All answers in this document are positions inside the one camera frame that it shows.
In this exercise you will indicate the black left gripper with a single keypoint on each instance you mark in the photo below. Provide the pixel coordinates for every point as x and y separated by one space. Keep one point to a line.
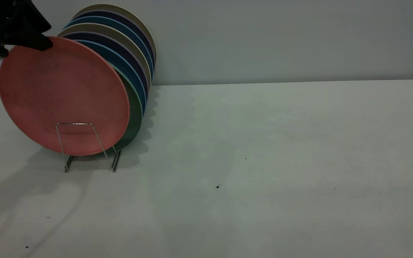
9 16

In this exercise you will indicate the pink round plate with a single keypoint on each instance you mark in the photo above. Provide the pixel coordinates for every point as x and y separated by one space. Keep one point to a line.
63 96

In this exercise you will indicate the beige round plate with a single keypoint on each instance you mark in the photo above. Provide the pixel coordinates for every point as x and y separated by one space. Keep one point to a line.
127 13
120 36

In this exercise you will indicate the dark purple round plate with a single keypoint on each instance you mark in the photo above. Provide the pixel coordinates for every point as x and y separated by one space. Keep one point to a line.
127 53
127 21

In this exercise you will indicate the blue round plate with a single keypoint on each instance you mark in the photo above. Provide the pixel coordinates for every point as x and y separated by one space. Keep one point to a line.
127 30
127 71

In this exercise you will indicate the green round plate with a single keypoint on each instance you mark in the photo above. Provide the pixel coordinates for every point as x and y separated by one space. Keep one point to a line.
134 111

